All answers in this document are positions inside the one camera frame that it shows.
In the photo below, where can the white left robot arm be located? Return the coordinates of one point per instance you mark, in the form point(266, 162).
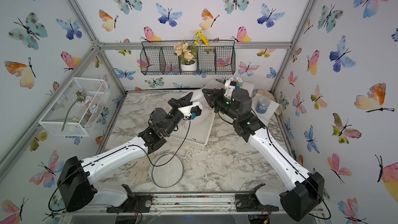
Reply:
point(78, 182)

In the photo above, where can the white mesh laundry bag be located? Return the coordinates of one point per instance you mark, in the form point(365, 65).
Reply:
point(168, 171)

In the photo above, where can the white wire wall basket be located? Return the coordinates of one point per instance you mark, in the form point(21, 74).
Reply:
point(97, 111)

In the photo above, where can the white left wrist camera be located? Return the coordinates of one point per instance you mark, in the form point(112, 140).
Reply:
point(192, 111)

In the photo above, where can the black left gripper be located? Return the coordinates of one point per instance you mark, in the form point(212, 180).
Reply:
point(178, 103)

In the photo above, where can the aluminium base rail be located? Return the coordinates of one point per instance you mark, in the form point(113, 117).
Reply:
point(242, 202)

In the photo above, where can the beige work glove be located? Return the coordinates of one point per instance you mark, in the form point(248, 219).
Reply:
point(139, 172)

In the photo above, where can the beige woven fan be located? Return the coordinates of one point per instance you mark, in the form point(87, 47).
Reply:
point(266, 93)

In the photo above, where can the white tiered wooden shelf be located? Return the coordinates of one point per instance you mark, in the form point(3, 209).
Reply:
point(272, 107)

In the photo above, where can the pink artificial rose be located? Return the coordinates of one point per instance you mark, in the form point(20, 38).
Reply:
point(78, 107)

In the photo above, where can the black wire wall basket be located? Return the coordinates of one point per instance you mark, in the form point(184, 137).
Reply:
point(214, 57)

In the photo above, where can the green lidded glass jar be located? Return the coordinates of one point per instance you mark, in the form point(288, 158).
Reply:
point(239, 81)

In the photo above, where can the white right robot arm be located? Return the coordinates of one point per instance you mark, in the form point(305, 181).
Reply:
point(304, 190)

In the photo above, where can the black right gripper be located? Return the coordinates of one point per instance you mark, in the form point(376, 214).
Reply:
point(218, 97)

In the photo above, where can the white perforated plastic basket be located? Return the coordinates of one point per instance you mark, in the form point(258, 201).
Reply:
point(194, 133)

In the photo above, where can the white pot with flowers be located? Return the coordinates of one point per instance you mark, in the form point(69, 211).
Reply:
point(187, 52)

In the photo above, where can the blue granule jar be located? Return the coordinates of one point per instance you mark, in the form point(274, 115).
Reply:
point(262, 104)

